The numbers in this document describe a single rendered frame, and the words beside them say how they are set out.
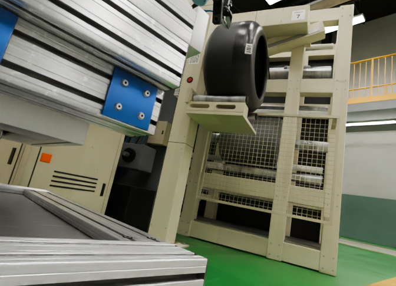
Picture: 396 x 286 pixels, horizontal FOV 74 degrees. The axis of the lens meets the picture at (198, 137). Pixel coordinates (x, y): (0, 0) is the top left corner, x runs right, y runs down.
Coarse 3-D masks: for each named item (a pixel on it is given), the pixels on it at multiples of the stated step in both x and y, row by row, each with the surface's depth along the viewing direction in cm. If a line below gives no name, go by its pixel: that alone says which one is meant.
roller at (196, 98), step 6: (198, 96) 161; (204, 96) 159; (210, 96) 158; (216, 96) 156; (222, 96) 155; (228, 96) 153; (234, 96) 152; (240, 96) 150; (246, 96) 149; (234, 102) 152; (240, 102) 150; (246, 102) 149
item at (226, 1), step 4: (216, 0) 125; (224, 0) 130; (228, 0) 130; (224, 4) 129; (228, 4) 130; (224, 8) 129; (228, 8) 130; (224, 12) 131; (228, 12) 131; (224, 16) 133
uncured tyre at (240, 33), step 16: (224, 32) 153; (240, 32) 148; (256, 32) 151; (208, 48) 153; (224, 48) 148; (240, 48) 144; (256, 48) 188; (208, 64) 153; (224, 64) 148; (240, 64) 145; (256, 64) 194; (208, 80) 156; (224, 80) 151; (240, 80) 147; (256, 80) 196; (256, 96) 161
